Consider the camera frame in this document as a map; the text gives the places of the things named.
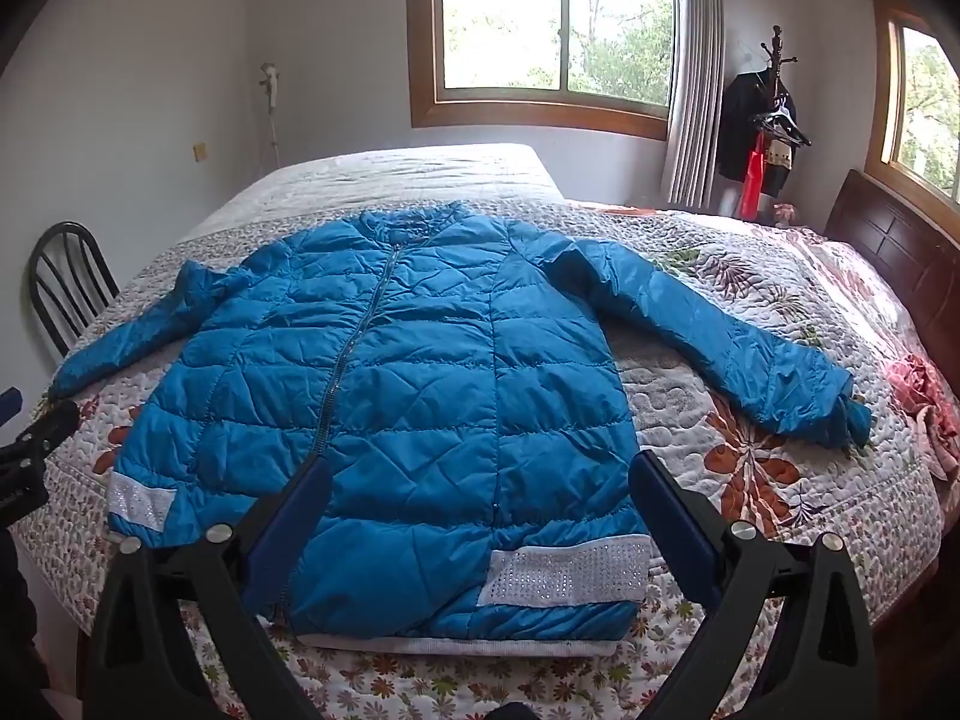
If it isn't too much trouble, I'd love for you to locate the floral quilted bed cover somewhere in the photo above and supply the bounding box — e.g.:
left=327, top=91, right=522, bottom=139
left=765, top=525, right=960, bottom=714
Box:
left=15, top=199, right=947, bottom=720

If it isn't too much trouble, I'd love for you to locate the dark cloth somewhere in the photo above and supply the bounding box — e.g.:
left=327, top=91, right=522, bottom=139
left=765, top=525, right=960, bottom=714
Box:
left=0, top=517, right=50, bottom=717

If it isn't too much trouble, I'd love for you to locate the dark wooden headboard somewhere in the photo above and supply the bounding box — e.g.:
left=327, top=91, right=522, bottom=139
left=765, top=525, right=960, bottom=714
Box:
left=823, top=169, right=960, bottom=406

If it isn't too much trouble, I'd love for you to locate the black metal chair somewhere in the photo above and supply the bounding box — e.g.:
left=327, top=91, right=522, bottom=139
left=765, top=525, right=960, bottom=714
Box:
left=28, top=222, right=121, bottom=361

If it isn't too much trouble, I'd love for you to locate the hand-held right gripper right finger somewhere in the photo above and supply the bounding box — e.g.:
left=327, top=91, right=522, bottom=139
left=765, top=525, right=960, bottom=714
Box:
left=627, top=451, right=880, bottom=720

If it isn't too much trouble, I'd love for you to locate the wooden coat rack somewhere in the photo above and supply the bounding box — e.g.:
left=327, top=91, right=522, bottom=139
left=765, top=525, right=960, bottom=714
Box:
left=757, top=25, right=790, bottom=117

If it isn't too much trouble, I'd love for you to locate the black clothes hanger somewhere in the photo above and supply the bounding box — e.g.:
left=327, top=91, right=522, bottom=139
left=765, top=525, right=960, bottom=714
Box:
left=754, top=109, right=813, bottom=151

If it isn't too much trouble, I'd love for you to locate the dark hanging jacket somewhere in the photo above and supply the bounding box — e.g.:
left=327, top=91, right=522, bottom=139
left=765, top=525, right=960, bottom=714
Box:
left=716, top=69, right=799, bottom=190

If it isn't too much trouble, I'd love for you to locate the pink floral cloth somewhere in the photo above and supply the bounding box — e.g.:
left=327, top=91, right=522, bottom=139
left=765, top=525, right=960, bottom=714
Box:
left=883, top=355, right=960, bottom=497

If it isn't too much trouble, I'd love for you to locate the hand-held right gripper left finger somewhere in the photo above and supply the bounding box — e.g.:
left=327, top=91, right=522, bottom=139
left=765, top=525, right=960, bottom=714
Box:
left=84, top=456, right=335, bottom=720

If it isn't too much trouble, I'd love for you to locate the grey striped curtain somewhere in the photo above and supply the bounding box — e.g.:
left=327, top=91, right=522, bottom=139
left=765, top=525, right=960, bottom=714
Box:
left=660, top=0, right=725, bottom=209

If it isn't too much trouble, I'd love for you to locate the narrow wooden framed window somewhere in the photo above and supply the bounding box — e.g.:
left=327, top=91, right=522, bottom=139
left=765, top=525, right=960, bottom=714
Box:
left=862, top=0, right=960, bottom=205

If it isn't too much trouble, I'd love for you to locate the blue puffer jacket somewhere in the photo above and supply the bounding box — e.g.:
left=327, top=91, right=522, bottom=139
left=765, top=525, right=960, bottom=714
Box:
left=49, top=208, right=875, bottom=642

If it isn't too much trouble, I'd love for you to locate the white quilted bedspread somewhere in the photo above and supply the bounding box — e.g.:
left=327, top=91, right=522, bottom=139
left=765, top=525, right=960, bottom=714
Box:
left=184, top=142, right=569, bottom=242

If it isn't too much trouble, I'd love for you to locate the red hanging cloth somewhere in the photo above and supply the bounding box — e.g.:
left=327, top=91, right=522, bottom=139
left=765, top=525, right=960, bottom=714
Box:
left=739, top=131, right=770, bottom=220

